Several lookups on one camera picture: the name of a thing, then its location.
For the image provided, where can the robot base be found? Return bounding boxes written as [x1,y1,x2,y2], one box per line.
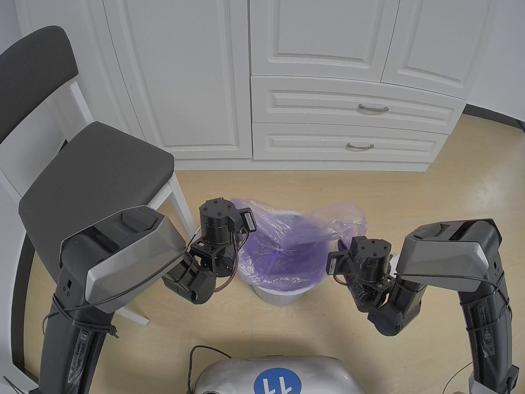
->
[193,355,366,394]

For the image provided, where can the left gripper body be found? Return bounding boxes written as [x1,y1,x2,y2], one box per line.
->
[236,206,258,235]

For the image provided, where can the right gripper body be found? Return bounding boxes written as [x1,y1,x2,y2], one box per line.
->
[327,236,358,277]

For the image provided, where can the white wardrobe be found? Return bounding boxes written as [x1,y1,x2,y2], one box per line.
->
[14,0,499,174]

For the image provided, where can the white chair grey cushions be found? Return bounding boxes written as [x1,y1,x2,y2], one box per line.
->
[0,25,205,326]

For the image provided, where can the black cable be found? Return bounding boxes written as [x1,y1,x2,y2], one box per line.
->
[187,345,233,392]

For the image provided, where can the white trash bin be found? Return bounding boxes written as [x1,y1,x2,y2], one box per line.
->
[251,279,325,306]

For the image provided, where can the purple plastic bag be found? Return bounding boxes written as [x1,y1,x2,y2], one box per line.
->
[230,197,368,288]

